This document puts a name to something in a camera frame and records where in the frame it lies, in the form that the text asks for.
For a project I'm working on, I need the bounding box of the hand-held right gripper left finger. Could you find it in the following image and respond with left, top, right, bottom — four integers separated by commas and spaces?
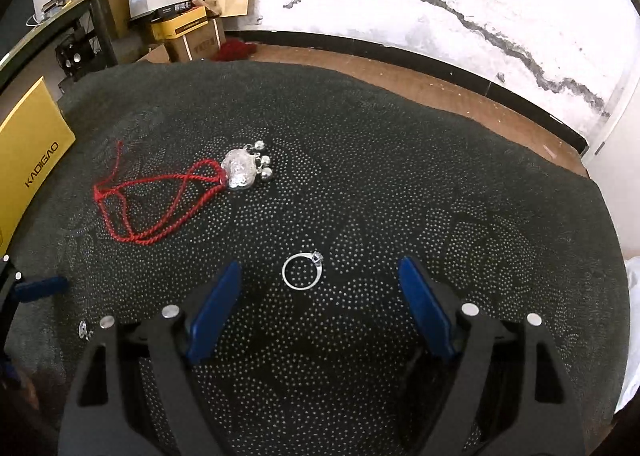
57, 260, 243, 456

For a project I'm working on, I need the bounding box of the black device with silver knobs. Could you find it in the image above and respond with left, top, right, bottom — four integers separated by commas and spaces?
54, 33, 97, 73

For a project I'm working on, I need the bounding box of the white cloth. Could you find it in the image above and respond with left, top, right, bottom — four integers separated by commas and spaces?
614, 256, 640, 413

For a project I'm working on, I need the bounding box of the silver ring with stone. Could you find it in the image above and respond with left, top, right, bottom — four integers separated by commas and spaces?
281, 251, 325, 291

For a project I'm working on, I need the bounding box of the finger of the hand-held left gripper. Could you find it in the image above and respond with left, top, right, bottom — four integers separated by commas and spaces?
0, 253, 69, 362

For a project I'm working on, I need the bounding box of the red cord silver locket necklace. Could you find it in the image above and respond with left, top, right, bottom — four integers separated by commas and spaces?
93, 139, 274, 246

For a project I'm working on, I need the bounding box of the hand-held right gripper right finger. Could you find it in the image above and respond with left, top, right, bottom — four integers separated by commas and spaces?
397, 256, 586, 456

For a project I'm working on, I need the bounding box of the black desk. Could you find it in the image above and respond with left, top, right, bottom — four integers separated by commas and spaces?
0, 0, 130, 87

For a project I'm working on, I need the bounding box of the red tassel bundle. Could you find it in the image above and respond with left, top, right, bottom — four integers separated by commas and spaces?
212, 38, 257, 63

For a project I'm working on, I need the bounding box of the dark dotted mat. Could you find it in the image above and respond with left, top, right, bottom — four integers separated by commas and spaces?
10, 60, 632, 456

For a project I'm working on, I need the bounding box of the tall brown cardboard box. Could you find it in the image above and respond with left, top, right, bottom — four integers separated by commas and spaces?
104, 0, 133, 40

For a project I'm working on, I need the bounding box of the yellow flat box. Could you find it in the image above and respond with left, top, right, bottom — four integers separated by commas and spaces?
0, 76, 77, 258

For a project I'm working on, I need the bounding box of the yellow and black box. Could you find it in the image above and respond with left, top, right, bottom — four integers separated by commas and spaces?
149, 6, 209, 41

